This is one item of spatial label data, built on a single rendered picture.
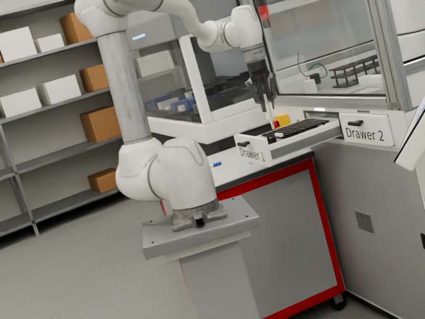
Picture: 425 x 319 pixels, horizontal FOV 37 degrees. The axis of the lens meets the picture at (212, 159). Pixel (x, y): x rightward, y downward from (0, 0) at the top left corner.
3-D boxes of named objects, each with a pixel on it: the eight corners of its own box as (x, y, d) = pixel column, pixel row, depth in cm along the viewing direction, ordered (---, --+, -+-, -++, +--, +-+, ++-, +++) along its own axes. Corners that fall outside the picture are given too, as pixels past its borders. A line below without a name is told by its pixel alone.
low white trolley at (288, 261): (239, 362, 270) (190, 195, 255) (192, 314, 328) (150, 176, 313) (353, 309, 287) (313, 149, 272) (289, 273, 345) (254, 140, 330)
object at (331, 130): (271, 161, 241) (267, 146, 239) (244, 155, 265) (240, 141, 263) (358, 129, 253) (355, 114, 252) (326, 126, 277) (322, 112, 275)
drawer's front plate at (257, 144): (269, 167, 239) (262, 139, 237) (240, 159, 266) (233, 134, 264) (274, 165, 239) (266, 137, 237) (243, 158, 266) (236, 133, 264)
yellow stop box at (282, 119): (282, 131, 288) (278, 116, 287) (275, 131, 295) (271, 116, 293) (291, 128, 290) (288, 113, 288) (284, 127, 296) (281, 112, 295)
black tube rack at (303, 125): (284, 152, 247) (280, 137, 245) (265, 149, 263) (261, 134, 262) (332, 135, 253) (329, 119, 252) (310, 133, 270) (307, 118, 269)
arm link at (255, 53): (267, 42, 242) (271, 57, 243) (257, 43, 250) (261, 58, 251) (245, 48, 239) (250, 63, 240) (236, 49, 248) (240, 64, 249)
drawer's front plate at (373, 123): (390, 147, 219) (383, 116, 217) (344, 141, 246) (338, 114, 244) (394, 145, 220) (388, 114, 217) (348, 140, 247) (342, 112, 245)
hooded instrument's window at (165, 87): (202, 125, 330) (178, 38, 321) (126, 114, 497) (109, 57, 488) (382, 64, 365) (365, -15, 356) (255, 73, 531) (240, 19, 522)
